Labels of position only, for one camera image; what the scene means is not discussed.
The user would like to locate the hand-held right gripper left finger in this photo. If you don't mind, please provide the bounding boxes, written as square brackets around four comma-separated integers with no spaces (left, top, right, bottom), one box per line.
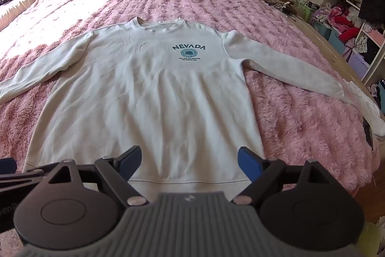
[36,146,148,207]

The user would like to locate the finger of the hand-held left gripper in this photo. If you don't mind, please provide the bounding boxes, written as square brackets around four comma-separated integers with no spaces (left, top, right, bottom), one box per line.
[0,157,61,189]

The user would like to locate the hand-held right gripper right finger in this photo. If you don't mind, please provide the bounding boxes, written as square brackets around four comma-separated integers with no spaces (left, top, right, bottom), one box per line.
[231,147,346,206]

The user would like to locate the white printed sweatshirt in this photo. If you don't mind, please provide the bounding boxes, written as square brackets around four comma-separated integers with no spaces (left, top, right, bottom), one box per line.
[0,17,346,200]

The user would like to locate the pile of pink red clothes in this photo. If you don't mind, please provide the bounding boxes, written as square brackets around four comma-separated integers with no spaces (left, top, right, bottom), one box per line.
[313,4,361,41]

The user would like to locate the pink fluffy blanket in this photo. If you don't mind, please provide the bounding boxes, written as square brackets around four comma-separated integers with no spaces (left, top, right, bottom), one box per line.
[0,0,381,257]

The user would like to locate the white crumpled garment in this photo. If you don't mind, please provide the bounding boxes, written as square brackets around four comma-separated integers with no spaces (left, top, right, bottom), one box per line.
[343,79,385,138]

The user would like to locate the blue storage bin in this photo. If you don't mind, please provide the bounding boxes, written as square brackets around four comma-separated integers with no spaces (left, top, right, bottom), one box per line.
[328,30,346,54]

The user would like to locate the teal storage bin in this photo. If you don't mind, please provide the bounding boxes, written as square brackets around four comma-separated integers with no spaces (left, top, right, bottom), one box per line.
[313,19,333,39]

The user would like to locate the cream window seat cushion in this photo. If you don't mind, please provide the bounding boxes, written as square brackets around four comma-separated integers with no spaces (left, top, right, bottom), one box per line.
[0,0,45,32]

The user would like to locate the green plastic basket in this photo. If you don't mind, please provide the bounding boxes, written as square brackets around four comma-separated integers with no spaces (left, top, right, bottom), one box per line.
[296,0,318,23]

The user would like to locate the wooden bed frame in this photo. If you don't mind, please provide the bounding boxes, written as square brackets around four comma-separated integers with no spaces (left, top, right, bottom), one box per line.
[287,14,385,122]

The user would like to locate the tangle of black cables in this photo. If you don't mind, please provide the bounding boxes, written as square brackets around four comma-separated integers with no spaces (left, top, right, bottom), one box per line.
[275,2,298,16]

